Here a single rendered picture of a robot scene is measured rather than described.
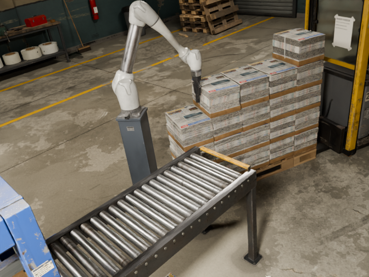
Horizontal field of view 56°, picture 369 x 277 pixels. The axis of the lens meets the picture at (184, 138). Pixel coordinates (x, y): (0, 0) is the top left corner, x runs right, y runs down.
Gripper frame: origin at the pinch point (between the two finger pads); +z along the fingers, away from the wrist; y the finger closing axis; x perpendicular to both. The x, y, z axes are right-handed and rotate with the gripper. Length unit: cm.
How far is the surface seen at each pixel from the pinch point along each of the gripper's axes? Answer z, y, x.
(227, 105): 4.4, -19.0, -18.2
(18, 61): 73, 571, 153
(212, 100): -3.0, -18.4, -4.8
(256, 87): -5, -18, -47
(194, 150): 17, -50, 29
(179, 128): 15.0, -15.7, 24.9
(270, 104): 15, -18, -63
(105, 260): 21, -118, 111
